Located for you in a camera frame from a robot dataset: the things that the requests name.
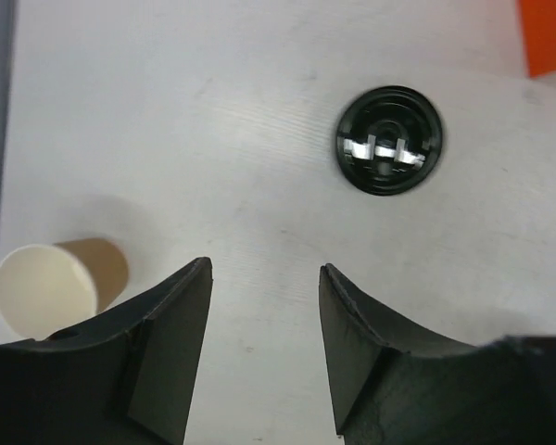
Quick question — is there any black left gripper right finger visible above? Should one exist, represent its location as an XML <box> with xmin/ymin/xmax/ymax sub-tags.
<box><xmin>319</xmin><ymin>264</ymin><xmax>556</xmax><ymax>444</ymax></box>

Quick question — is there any orange paper bag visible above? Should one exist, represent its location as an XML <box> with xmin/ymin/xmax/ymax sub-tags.
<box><xmin>517</xmin><ymin>0</ymin><xmax>556</xmax><ymax>78</ymax></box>

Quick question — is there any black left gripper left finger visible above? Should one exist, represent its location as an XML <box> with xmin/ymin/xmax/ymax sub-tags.
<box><xmin>0</xmin><ymin>257</ymin><xmax>212</xmax><ymax>444</ymax></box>

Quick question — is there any black plastic cup lid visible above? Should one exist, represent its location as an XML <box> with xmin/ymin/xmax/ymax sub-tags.
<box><xmin>334</xmin><ymin>85</ymin><xmax>445</xmax><ymax>197</ymax></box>

